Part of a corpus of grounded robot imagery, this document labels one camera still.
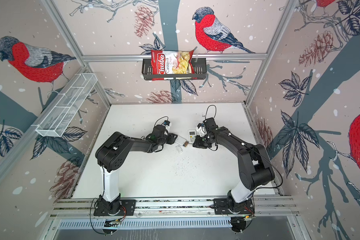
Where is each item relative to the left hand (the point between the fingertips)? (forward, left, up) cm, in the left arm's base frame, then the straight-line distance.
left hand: (175, 136), depth 99 cm
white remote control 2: (+1, -12, -1) cm, 12 cm away
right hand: (-11, -11, +4) cm, 16 cm away
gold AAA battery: (-5, -7, -2) cm, 9 cm away
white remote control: (-3, -5, -2) cm, 6 cm away
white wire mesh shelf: (-4, +57, +28) cm, 64 cm away
